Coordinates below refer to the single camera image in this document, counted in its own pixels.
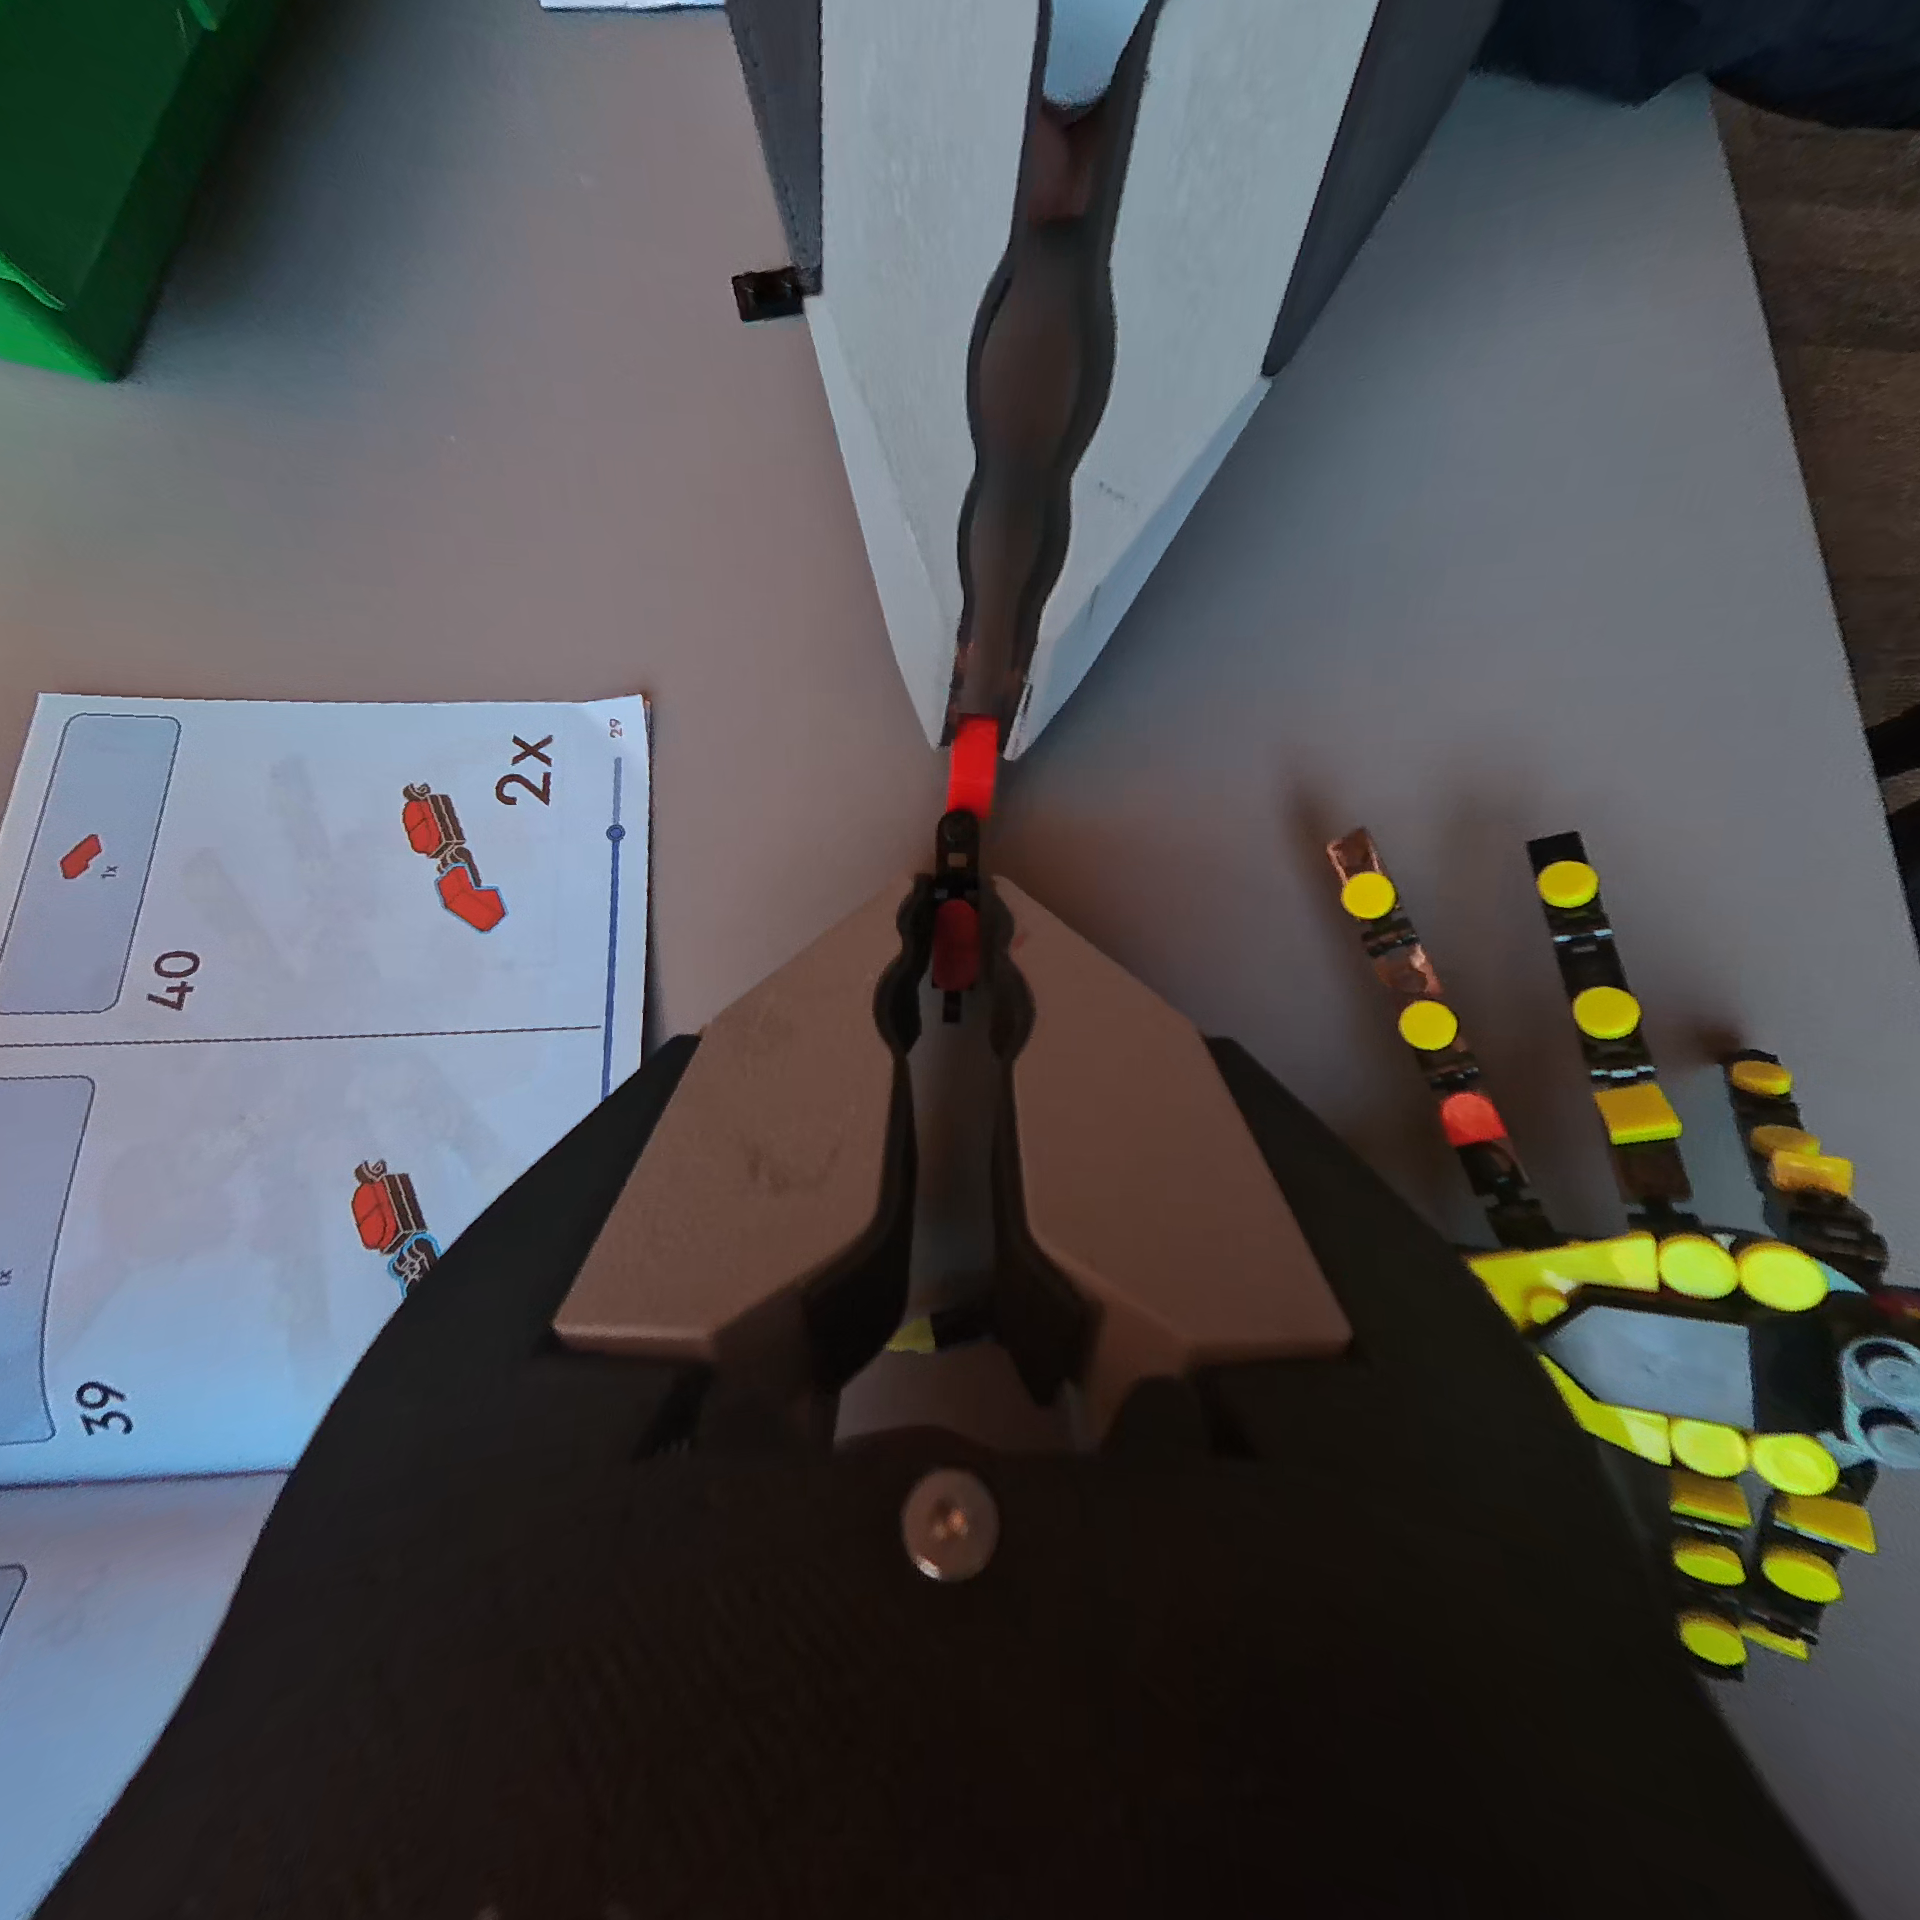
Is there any black red lego leg assembly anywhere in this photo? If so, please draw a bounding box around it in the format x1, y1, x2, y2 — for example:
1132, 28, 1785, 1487
891, 809, 1004, 1352

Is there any lego instruction booklet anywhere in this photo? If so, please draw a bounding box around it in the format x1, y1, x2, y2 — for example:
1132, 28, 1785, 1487
0, 690, 654, 1711

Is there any yellow black lego spider model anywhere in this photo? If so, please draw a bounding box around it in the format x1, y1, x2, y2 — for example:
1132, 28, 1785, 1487
1321, 824, 1920, 1681

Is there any dark cloth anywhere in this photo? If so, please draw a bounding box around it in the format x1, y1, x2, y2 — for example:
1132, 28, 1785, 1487
1475, 0, 1920, 109

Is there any green cardboard box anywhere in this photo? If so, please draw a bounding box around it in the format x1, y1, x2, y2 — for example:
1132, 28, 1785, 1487
0, 0, 288, 384

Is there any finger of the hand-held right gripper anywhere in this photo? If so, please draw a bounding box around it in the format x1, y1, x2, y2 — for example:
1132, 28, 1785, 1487
726, 0, 1061, 750
992, 0, 1502, 761

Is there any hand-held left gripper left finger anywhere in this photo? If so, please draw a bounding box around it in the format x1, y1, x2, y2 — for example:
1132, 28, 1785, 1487
552, 875, 939, 1374

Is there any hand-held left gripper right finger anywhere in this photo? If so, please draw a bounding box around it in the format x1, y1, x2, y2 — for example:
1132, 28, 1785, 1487
960, 875, 1355, 1386

